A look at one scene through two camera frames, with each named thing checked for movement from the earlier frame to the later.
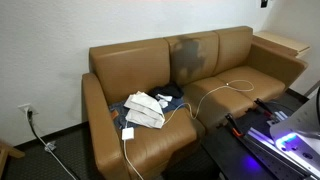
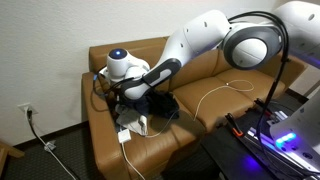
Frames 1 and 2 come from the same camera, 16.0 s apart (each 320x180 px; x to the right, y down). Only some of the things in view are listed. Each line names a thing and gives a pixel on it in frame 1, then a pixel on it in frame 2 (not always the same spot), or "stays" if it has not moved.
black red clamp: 263,107 stays
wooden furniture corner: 5,151 stays
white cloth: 144,110 → 131,120
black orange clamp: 234,125 stays
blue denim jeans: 119,111 → 140,105
